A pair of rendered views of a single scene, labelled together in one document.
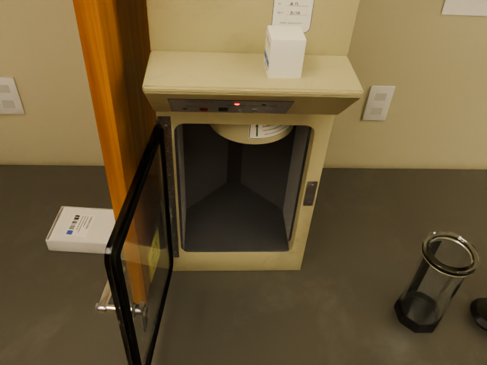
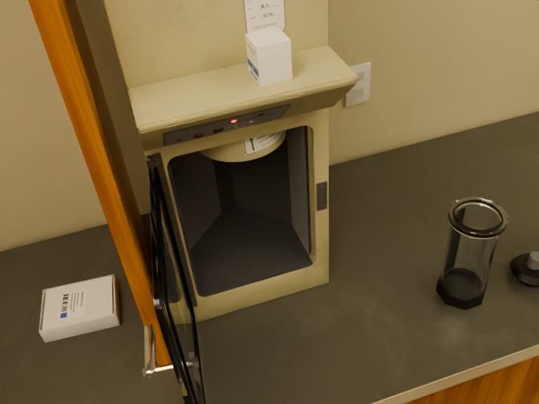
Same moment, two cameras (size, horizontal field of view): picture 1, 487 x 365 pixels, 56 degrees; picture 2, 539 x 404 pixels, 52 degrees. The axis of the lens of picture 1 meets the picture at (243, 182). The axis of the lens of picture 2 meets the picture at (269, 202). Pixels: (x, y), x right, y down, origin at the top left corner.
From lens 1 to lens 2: 14 cm
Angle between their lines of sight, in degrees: 7
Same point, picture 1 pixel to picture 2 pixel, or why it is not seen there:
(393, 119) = (377, 97)
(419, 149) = (411, 122)
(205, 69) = (193, 93)
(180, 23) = (152, 53)
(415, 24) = not seen: outside the picture
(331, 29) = (306, 22)
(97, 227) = (93, 300)
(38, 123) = not seen: outside the picture
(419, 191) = (424, 166)
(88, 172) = (57, 245)
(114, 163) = (118, 216)
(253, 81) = (247, 94)
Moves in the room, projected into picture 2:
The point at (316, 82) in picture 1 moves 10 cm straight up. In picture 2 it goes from (309, 79) to (307, 11)
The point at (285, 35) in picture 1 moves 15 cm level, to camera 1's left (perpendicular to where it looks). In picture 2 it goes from (267, 39) to (159, 57)
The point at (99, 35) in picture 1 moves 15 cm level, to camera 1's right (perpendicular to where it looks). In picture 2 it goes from (81, 86) to (199, 66)
